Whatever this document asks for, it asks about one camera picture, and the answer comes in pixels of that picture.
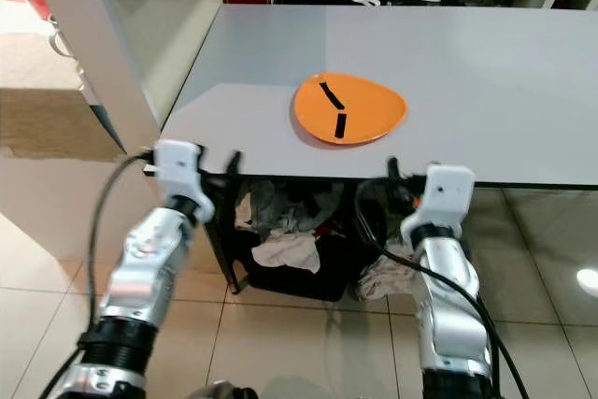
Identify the orange plate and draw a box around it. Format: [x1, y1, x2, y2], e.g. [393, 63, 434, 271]
[292, 71, 408, 146]

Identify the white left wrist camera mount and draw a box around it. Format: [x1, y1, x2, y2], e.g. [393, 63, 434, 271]
[153, 139, 215, 221]

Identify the white crumpled cloth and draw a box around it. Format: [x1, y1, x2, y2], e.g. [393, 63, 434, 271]
[248, 229, 311, 275]

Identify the beige crumpled cloth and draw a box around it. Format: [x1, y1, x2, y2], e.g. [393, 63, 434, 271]
[357, 242, 414, 302]

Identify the thin black tape strip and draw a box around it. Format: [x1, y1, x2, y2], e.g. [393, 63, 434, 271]
[319, 81, 346, 112]

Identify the grey crumpled cloth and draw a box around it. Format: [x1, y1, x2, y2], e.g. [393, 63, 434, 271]
[241, 180, 330, 232]

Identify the black laundry basket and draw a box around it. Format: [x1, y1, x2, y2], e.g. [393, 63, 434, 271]
[217, 184, 365, 304]

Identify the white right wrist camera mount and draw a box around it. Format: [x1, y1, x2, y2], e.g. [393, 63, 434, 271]
[399, 164, 477, 237]

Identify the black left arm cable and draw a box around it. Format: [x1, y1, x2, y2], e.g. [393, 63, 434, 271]
[37, 149, 156, 399]

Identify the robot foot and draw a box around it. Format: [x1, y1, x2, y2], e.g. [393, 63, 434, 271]
[207, 380, 261, 399]

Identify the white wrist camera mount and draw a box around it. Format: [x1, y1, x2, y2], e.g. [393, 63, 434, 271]
[153, 139, 215, 221]
[399, 164, 477, 237]

